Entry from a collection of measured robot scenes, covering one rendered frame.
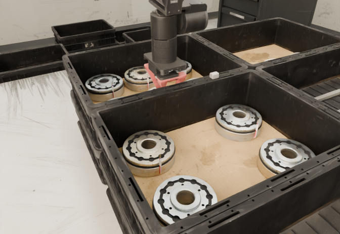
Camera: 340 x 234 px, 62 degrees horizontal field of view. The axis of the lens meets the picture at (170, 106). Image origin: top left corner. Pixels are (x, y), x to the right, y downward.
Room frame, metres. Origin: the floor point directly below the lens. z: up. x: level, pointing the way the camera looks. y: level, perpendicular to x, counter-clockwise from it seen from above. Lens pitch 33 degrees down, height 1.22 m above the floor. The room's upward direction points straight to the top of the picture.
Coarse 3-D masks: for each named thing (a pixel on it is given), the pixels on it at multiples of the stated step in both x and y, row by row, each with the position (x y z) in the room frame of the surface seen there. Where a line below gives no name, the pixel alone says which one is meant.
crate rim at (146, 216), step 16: (208, 80) 0.56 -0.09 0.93; (224, 80) 0.57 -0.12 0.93; (272, 80) 0.56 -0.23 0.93; (144, 96) 0.49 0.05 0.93; (160, 96) 0.50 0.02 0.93; (96, 112) 0.43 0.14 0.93; (320, 112) 0.44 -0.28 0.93; (96, 128) 0.40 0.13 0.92; (112, 144) 0.34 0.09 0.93; (112, 160) 0.31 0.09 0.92; (320, 160) 0.31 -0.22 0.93; (128, 176) 0.27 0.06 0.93; (272, 176) 0.27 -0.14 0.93; (288, 176) 0.27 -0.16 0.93; (128, 192) 0.25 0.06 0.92; (240, 192) 0.25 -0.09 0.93; (256, 192) 0.25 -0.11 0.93; (144, 208) 0.22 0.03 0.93; (208, 208) 0.22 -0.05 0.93; (224, 208) 0.22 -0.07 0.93; (144, 224) 0.21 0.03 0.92; (176, 224) 0.20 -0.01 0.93; (192, 224) 0.20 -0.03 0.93
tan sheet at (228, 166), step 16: (192, 128) 0.52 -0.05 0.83; (208, 128) 0.52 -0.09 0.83; (272, 128) 0.52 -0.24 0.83; (176, 144) 0.46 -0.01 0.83; (192, 144) 0.46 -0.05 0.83; (208, 144) 0.46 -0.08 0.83; (224, 144) 0.46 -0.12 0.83; (240, 144) 0.46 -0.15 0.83; (256, 144) 0.46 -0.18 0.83; (176, 160) 0.41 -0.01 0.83; (192, 160) 0.41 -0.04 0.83; (208, 160) 0.41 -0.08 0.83; (224, 160) 0.41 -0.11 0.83; (240, 160) 0.41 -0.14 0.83; (256, 160) 0.41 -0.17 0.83; (160, 176) 0.37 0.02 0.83; (208, 176) 0.37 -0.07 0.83; (224, 176) 0.37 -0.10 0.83; (240, 176) 0.37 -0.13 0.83; (256, 176) 0.37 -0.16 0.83; (144, 192) 0.33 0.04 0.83; (224, 192) 0.33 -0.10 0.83
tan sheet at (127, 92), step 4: (192, 72) 0.80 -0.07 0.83; (196, 72) 0.80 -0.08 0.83; (192, 76) 0.78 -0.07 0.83; (196, 76) 0.78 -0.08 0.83; (200, 76) 0.78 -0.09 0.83; (124, 84) 0.73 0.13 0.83; (168, 84) 0.73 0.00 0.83; (172, 84) 0.73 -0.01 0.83; (124, 88) 0.70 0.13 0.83; (124, 92) 0.68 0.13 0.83; (128, 92) 0.68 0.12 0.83; (132, 92) 0.68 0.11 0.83; (136, 92) 0.68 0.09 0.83; (140, 92) 0.68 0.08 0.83; (120, 96) 0.66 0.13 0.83; (124, 96) 0.66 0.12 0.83; (92, 100) 0.64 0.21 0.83
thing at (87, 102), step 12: (180, 36) 0.86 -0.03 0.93; (192, 36) 0.85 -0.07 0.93; (108, 48) 0.75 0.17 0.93; (120, 48) 0.77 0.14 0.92; (216, 48) 0.75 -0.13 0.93; (228, 60) 0.68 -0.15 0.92; (72, 72) 0.60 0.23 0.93; (228, 72) 0.60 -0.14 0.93; (180, 84) 0.54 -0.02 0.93; (84, 96) 0.49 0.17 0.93; (132, 96) 0.49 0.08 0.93; (84, 108) 0.48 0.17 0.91
